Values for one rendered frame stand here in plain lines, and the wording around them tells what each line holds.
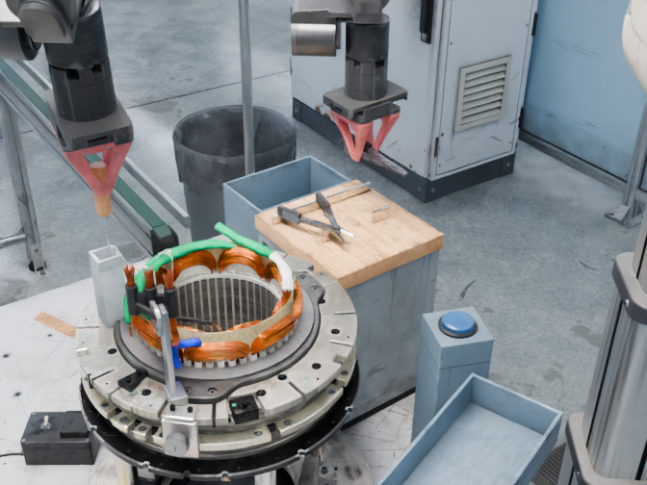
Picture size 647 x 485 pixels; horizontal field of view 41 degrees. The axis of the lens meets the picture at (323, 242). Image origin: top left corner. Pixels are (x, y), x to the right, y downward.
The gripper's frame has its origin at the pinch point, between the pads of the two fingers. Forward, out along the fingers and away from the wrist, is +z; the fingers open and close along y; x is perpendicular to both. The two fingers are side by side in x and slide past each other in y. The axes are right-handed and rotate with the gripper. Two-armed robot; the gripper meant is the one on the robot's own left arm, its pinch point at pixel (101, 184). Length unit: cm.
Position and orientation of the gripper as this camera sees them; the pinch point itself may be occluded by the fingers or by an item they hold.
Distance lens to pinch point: 93.9
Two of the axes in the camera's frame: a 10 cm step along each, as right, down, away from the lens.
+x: 9.0, -2.6, 3.4
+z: -0.1, 7.8, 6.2
